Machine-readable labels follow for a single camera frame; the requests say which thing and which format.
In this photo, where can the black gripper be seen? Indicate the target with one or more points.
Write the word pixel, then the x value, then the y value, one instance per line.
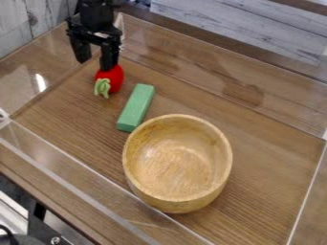
pixel 91 26

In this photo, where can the red plush strawberry toy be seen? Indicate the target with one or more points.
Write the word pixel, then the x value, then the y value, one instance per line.
pixel 108 81

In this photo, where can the green rectangular block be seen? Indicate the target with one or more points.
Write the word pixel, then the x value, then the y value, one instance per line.
pixel 137 107

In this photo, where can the wooden bowl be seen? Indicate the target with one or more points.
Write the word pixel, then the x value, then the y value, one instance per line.
pixel 178 162

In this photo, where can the clear acrylic corner bracket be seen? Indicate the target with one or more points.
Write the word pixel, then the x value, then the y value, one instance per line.
pixel 119 25

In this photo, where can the clear acrylic front wall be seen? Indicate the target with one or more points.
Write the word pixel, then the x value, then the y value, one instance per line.
pixel 96 206

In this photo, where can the black metal table leg bracket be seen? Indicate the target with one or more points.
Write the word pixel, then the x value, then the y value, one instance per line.
pixel 40 230

